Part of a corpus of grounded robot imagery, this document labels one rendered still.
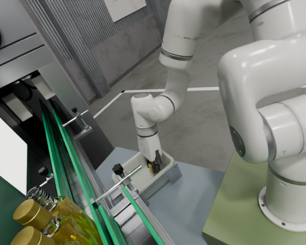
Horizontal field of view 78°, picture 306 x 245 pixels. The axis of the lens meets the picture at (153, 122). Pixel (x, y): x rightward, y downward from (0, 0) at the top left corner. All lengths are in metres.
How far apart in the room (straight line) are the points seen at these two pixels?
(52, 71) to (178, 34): 0.94
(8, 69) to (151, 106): 0.91
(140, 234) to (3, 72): 1.05
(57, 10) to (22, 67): 2.76
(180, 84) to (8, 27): 0.95
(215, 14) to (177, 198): 0.58
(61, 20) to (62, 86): 2.72
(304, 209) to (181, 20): 0.48
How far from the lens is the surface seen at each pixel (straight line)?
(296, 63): 0.35
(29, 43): 1.27
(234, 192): 0.62
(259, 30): 0.38
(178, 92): 0.61
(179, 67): 0.49
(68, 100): 1.31
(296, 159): 0.43
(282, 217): 0.57
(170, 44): 0.47
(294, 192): 0.48
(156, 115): 0.53
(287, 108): 0.37
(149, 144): 0.63
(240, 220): 0.58
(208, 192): 0.72
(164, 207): 0.73
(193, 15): 0.46
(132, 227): 0.58
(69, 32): 3.95
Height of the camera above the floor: 1.35
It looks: 33 degrees down
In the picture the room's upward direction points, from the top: 25 degrees counter-clockwise
